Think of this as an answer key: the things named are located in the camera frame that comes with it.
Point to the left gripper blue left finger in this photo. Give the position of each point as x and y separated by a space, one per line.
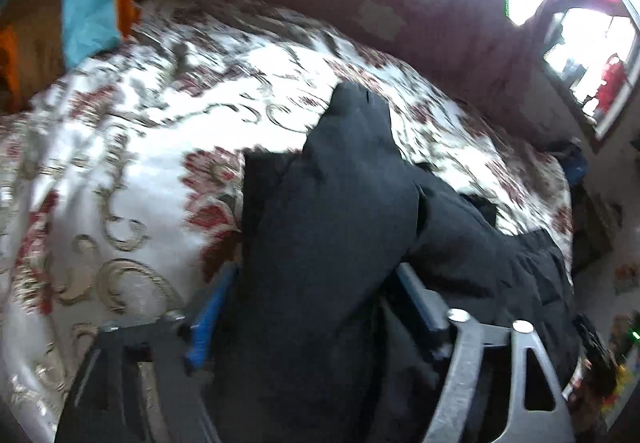
142 381

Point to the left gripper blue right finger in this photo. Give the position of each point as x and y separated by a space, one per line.
460 344

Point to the large black jacket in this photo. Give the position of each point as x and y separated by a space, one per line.
317 343

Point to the floral white red bedspread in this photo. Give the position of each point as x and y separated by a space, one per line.
122 183

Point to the blue bag by bed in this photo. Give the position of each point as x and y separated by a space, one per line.
573 162

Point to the red garment hanging outside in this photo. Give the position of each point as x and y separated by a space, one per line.
612 81

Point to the orange blue brown pillow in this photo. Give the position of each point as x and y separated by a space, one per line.
88 27

